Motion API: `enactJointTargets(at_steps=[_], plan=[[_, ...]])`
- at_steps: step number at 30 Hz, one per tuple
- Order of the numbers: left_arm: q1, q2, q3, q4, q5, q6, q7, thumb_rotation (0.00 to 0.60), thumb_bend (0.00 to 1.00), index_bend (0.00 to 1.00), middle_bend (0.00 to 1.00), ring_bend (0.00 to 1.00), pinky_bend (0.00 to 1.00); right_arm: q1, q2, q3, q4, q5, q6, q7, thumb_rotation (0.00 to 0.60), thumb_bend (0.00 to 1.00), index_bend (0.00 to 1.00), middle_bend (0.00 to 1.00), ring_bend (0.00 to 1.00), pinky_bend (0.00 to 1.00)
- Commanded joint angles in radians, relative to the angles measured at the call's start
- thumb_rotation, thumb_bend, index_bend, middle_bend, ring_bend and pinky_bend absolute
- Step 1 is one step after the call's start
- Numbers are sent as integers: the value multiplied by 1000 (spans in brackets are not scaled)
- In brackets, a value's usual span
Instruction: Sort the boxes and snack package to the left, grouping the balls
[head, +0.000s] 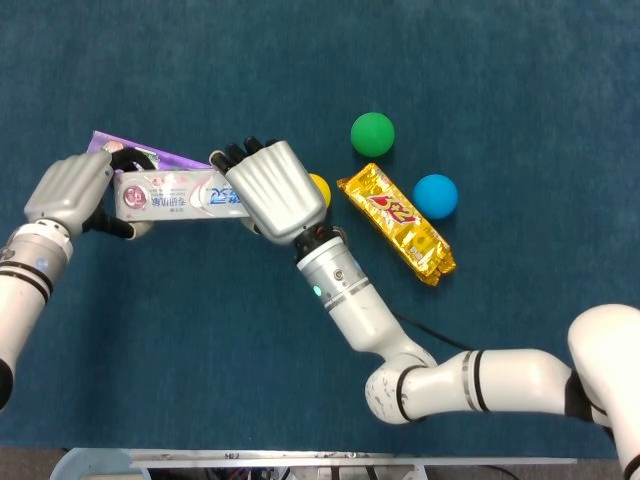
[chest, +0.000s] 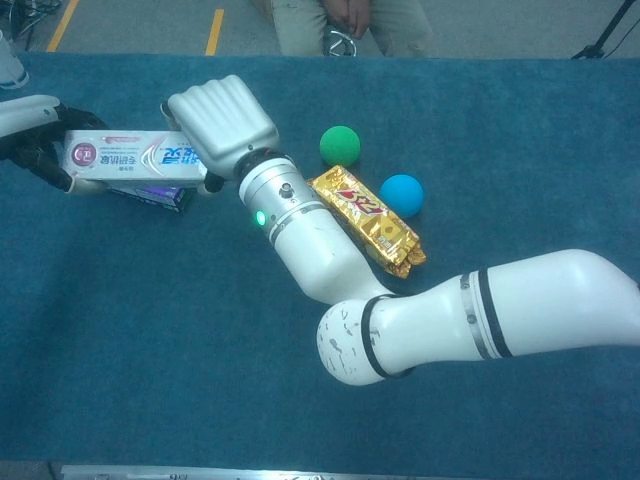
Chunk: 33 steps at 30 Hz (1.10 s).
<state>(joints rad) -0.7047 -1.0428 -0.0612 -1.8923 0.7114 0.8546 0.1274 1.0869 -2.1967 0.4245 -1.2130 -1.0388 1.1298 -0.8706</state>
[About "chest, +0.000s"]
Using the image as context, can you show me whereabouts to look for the blue foam ball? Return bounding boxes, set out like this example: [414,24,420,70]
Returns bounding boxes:
[379,173,425,219]

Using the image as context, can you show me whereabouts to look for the gold foil snack packet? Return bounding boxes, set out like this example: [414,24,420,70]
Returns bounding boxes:
[305,164,427,280]

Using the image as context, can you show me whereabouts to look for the black tripod stand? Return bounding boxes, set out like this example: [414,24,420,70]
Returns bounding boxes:
[572,0,639,60]

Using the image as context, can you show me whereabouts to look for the teal felt table cloth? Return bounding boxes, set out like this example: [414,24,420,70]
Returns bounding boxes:
[0,52,640,466]

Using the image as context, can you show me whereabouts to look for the purple toothpaste box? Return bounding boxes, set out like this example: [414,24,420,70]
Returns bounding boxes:
[107,184,194,215]

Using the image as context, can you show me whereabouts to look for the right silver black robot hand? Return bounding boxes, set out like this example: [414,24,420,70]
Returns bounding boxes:
[159,74,280,194]

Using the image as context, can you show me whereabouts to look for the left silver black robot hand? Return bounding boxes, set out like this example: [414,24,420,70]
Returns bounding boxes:
[0,94,109,196]

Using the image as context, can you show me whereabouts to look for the white toothpaste box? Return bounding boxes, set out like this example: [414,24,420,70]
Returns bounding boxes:
[63,129,209,189]

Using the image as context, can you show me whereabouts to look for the white metal frame rail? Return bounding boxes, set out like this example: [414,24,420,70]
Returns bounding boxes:
[59,464,351,480]

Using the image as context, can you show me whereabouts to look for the seated person beige trousers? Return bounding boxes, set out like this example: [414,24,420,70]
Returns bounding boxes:
[249,0,435,59]

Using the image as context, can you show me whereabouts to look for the green foam ball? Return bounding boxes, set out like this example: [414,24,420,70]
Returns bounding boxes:
[319,124,361,166]

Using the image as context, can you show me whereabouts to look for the chrome stool base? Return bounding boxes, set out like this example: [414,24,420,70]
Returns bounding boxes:
[322,24,359,57]

